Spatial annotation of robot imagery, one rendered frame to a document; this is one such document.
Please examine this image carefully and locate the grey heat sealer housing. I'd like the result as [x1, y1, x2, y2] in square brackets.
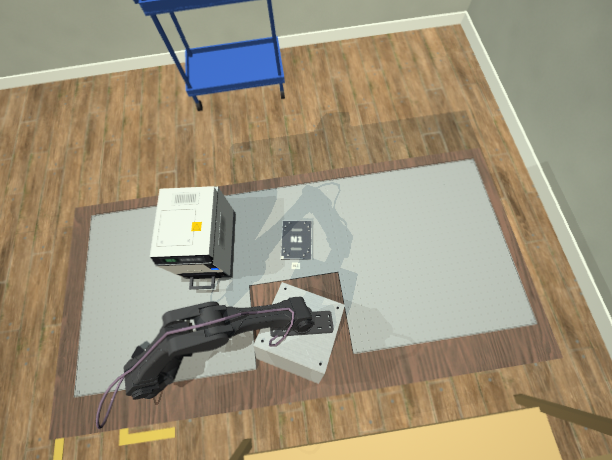
[150, 186, 236, 290]

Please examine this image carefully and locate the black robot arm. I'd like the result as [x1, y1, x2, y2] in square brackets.
[124, 297, 334, 400]

